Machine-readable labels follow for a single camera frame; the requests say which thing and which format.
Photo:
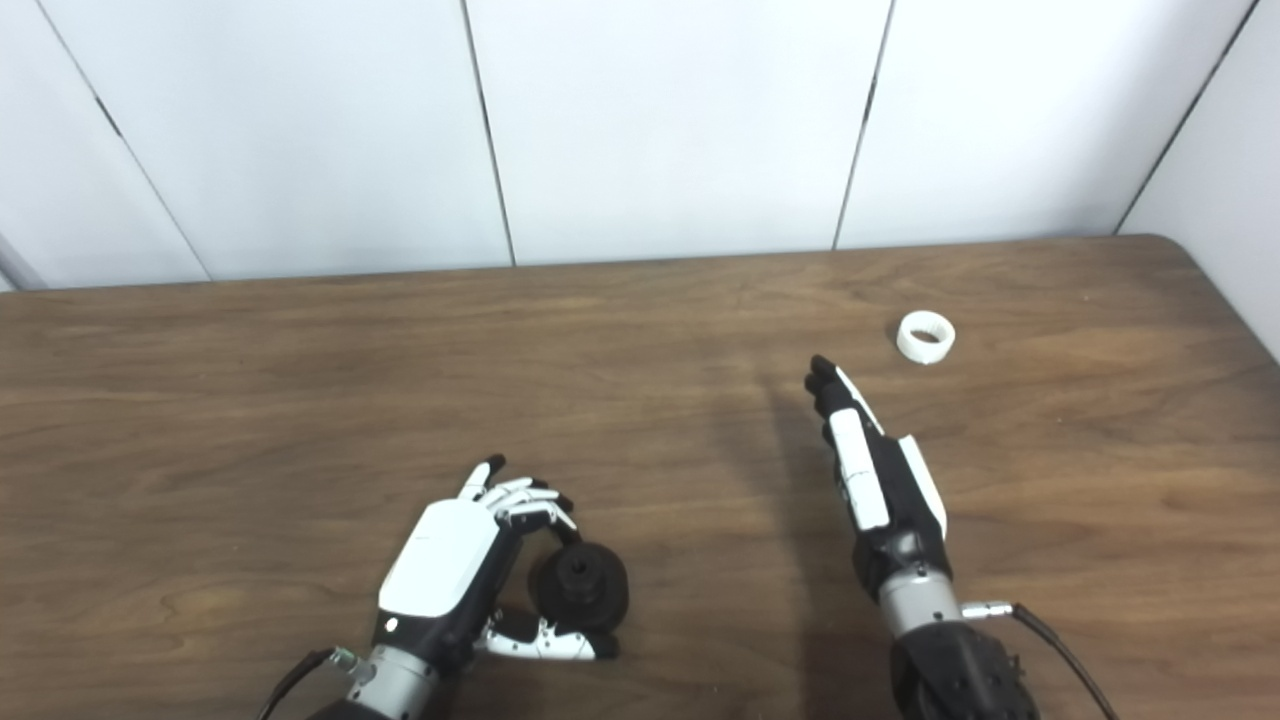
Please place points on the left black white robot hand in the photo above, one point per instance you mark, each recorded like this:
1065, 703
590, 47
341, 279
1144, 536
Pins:
440, 560

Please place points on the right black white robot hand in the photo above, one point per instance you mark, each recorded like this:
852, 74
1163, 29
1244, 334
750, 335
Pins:
865, 480

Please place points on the round black part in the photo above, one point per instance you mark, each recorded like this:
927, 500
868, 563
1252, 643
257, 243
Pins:
590, 590

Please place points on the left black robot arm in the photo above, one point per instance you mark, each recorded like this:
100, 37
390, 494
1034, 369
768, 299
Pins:
395, 685

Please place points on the gray wall corner post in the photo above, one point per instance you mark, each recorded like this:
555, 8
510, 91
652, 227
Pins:
15, 265

